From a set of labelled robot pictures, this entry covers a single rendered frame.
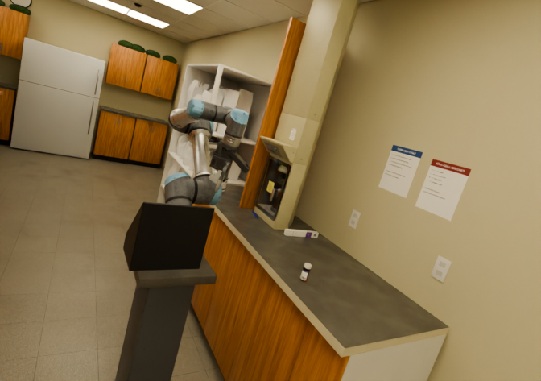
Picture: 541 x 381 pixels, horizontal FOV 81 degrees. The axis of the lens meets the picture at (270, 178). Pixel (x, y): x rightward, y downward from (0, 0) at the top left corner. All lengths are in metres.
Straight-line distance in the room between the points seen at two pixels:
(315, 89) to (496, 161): 1.04
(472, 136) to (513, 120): 0.18
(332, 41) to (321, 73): 0.20
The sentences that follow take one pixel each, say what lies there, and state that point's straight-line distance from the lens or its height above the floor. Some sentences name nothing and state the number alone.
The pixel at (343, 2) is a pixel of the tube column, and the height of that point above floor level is 2.42.
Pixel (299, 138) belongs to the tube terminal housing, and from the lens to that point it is 2.09.
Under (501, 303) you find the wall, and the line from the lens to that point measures 1.79.
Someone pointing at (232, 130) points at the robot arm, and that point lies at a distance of 1.34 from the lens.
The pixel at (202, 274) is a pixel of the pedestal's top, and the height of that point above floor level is 0.94.
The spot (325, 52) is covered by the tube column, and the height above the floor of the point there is 2.12.
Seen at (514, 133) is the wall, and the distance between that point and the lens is 1.81.
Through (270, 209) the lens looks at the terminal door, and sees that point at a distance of 2.22.
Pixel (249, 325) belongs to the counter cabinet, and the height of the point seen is 0.55.
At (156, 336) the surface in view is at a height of 0.62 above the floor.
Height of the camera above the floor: 1.65
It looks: 10 degrees down
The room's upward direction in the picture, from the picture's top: 16 degrees clockwise
